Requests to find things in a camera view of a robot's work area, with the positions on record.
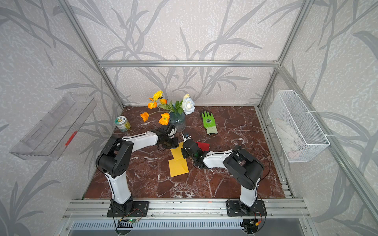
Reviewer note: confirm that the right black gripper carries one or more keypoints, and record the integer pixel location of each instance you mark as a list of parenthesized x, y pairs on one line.
[(183, 152)]

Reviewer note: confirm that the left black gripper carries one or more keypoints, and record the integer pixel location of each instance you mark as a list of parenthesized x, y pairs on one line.
[(175, 141)]

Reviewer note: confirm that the red envelope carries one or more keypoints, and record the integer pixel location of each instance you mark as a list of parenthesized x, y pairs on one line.
[(204, 146)]

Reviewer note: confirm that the yellow envelope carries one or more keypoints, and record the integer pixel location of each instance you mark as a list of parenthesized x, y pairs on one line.
[(178, 167), (177, 152)]

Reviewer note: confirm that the yellow envelope front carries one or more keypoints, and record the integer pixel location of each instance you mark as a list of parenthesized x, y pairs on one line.
[(178, 167)]

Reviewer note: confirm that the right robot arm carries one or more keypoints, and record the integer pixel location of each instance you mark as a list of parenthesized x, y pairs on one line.
[(242, 165)]

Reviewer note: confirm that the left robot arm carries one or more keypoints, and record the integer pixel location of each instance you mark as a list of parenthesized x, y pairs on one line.
[(116, 155)]

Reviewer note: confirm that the blue glass vase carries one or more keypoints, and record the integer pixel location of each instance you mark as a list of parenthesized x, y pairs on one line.
[(178, 120)]

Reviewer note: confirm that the green work glove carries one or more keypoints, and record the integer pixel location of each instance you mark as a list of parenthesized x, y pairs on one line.
[(209, 122)]

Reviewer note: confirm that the artificial flower bouquet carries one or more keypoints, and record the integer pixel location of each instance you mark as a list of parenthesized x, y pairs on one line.
[(184, 106)]

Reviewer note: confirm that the small tin can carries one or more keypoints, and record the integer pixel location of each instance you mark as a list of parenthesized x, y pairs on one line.
[(122, 123)]

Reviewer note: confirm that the white cloth in basket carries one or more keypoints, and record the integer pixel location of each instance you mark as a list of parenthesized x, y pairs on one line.
[(290, 141)]

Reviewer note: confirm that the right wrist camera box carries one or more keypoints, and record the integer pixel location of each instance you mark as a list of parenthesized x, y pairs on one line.
[(186, 137)]

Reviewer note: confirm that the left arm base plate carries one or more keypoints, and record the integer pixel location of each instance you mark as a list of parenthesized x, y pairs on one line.
[(129, 209)]

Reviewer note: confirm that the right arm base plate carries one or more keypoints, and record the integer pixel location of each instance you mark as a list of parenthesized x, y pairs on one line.
[(237, 208)]

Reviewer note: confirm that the white wire basket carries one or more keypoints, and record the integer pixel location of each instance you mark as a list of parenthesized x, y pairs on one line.
[(288, 106)]

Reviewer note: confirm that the aluminium front rail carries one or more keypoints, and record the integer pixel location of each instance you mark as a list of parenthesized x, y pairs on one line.
[(186, 209)]

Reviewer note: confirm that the clear plastic wall shelf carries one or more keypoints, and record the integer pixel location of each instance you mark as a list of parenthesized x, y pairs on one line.
[(51, 136)]

